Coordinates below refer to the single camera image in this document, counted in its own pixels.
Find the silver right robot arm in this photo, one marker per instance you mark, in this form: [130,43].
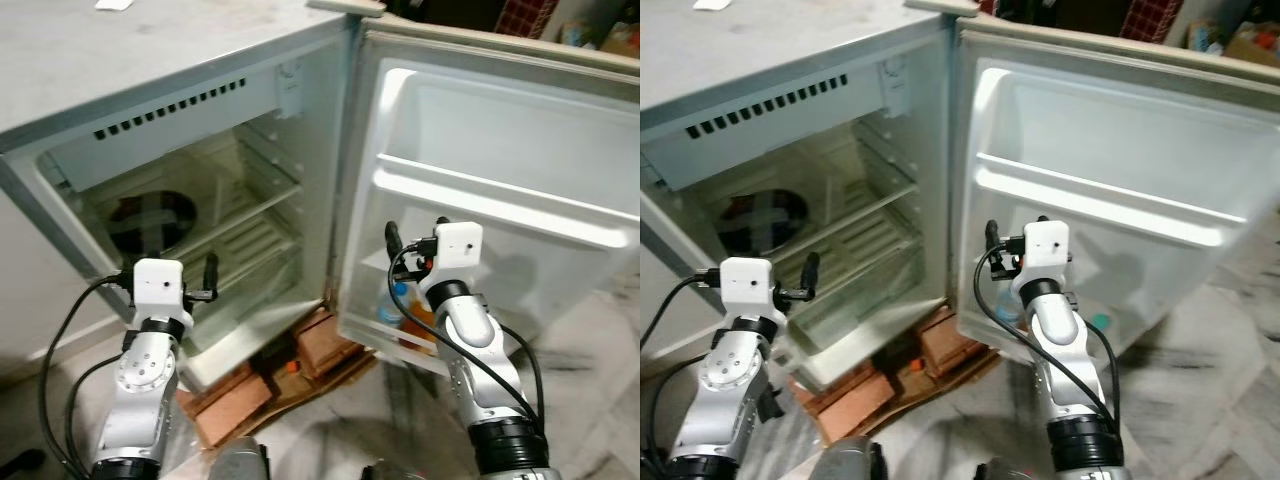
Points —
[480,370]
[1075,380]

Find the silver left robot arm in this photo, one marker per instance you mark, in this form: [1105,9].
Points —
[725,395]
[145,390]

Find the clear fridge shelf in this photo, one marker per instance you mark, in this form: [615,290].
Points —
[865,215]
[250,215]

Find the white fridge door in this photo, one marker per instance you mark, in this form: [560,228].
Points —
[520,130]
[1130,130]

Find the grey mini fridge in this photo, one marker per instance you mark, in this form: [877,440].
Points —
[770,50]
[150,60]

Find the blue capped bottle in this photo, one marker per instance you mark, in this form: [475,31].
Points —
[1004,310]
[393,305]

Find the dark round plate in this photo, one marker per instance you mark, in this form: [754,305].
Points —
[765,222]
[150,222]

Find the orange drink bottle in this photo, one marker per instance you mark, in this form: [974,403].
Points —
[420,325]

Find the white door shelf bar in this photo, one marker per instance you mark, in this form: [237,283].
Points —
[1090,195]
[480,195]

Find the red brick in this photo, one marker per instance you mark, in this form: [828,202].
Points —
[855,408]
[328,345]
[235,405]
[950,345]

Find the grey left robot leg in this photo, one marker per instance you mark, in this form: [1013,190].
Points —
[240,460]
[852,460]

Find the red checked cloth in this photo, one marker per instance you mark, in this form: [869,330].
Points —
[1152,20]
[525,18]

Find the white paper slip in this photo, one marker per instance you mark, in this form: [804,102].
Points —
[113,4]
[711,4]

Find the brown cardboard box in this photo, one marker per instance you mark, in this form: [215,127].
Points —
[615,38]
[1245,42]

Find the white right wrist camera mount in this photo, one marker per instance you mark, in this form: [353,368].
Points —
[1042,255]
[452,252]

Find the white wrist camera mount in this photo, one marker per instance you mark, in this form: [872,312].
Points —
[1042,255]
[158,285]
[750,288]
[452,252]

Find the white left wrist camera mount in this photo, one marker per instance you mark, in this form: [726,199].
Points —
[158,285]
[750,288]

